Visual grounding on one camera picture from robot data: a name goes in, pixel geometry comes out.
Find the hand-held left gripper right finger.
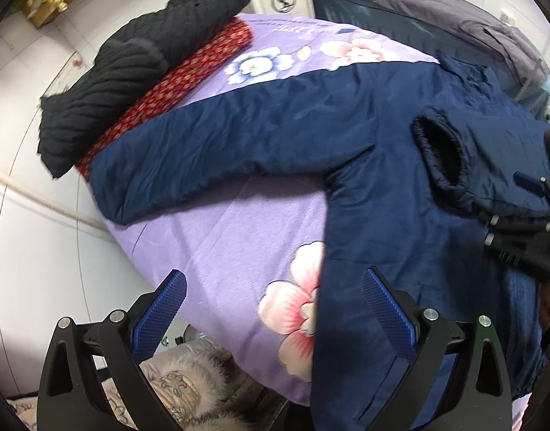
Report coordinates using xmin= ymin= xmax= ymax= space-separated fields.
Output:
xmin=361 ymin=266 xmax=514 ymax=431

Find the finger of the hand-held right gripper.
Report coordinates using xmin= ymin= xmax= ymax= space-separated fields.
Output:
xmin=478 ymin=172 xmax=550 ymax=261

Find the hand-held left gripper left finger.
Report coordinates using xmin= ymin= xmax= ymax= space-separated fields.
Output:
xmin=37 ymin=269 xmax=188 ymax=431

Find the navy blue padded jacket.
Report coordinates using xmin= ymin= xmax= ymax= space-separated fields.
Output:
xmin=90 ymin=53 xmax=550 ymax=431

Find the beige fur-trimmed coat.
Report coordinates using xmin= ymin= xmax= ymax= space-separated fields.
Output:
xmin=5 ymin=339 xmax=280 ymax=431

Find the purple floral bed sheet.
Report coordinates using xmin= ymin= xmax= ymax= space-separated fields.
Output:
xmin=88 ymin=13 xmax=442 ymax=402

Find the red patterned folded garment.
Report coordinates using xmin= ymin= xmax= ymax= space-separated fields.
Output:
xmin=75 ymin=20 xmax=255 ymax=183

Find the black ribbed sweater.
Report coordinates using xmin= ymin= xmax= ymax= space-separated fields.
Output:
xmin=38 ymin=0 xmax=256 ymax=179

